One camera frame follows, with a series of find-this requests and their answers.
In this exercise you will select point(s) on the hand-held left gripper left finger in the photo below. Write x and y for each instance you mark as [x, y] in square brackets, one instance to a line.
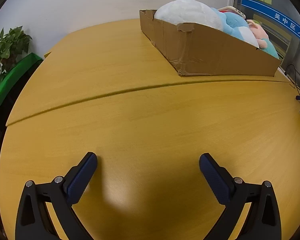
[81, 177]

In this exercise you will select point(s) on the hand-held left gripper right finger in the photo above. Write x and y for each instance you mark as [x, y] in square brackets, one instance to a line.
[215, 177]

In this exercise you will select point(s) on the pink pig plush toy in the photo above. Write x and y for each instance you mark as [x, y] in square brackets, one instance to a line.
[258, 31]

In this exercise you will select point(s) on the brown cardboard box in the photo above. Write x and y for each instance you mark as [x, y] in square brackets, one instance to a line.
[210, 52]

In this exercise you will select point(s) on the light wooden cabinet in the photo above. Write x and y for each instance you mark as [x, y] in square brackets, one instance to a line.
[273, 31]

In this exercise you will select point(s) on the blue banner strip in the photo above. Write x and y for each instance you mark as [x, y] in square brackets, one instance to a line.
[277, 15]

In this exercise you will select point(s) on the light blue plush toy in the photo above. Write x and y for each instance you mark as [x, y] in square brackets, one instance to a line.
[233, 23]

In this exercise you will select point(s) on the green board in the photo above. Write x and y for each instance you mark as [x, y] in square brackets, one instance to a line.
[13, 73]

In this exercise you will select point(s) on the large white plush toy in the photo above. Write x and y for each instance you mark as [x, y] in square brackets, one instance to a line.
[187, 12]

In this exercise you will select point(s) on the green potted plant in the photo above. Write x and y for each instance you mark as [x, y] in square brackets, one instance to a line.
[7, 47]

